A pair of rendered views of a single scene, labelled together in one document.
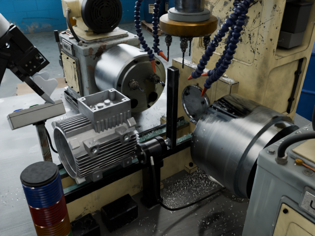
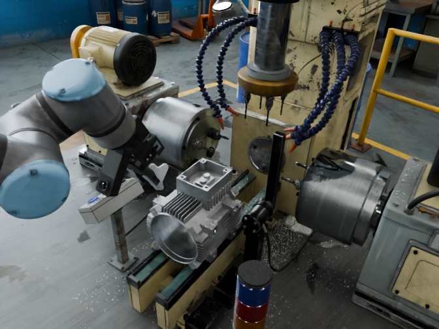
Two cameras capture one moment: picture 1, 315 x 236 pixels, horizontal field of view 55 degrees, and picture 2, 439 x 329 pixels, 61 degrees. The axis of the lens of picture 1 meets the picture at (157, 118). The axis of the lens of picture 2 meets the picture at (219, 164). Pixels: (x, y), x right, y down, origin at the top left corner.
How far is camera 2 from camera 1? 44 cm
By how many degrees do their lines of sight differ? 18
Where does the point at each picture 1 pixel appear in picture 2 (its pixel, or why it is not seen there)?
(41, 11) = not seen: outside the picture
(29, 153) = (81, 243)
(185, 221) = (292, 278)
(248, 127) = (358, 181)
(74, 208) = (189, 295)
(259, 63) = not seen: hidden behind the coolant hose
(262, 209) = (386, 253)
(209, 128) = (319, 187)
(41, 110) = (120, 195)
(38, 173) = (256, 273)
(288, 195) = (415, 239)
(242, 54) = (309, 101)
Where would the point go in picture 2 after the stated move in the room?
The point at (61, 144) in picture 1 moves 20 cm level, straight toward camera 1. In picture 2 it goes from (156, 229) to (201, 275)
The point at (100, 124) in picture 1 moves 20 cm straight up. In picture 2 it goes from (210, 202) to (212, 134)
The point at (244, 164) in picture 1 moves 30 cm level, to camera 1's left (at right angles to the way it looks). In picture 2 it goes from (361, 216) to (256, 241)
